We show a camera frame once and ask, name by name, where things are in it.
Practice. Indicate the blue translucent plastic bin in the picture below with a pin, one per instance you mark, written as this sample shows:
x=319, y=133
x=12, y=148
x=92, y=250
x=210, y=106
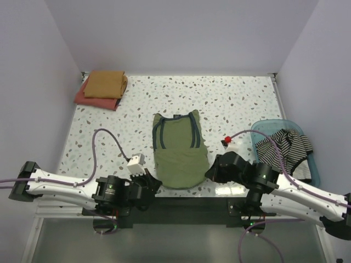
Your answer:
x=271, y=126

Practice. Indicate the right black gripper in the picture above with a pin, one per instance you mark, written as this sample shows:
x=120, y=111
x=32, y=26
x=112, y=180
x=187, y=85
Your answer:
x=213, y=173

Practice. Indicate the salmon red folded tank top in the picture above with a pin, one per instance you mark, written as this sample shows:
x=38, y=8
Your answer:
x=107, y=104

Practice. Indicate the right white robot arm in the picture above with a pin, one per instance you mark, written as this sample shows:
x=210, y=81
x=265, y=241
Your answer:
x=271, y=192

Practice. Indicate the striped black white tank top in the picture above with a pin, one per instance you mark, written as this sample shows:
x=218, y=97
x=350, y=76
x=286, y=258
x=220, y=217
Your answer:
x=294, y=149

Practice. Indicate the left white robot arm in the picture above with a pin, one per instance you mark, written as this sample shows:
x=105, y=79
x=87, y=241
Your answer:
x=106, y=196

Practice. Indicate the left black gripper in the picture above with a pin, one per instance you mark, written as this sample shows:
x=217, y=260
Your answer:
x=149, y=179

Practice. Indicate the mustard folded tank top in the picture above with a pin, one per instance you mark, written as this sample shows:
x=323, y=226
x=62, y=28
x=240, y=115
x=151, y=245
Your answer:
x=106, y=85

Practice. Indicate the olive green tank top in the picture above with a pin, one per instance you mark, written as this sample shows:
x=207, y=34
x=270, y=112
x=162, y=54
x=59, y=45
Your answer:
x=180, y=153

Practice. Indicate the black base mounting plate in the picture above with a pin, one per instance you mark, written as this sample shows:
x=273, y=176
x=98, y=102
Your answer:
x=228, y=211

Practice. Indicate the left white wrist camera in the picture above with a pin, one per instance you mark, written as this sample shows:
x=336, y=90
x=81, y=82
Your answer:
x=136, y=163

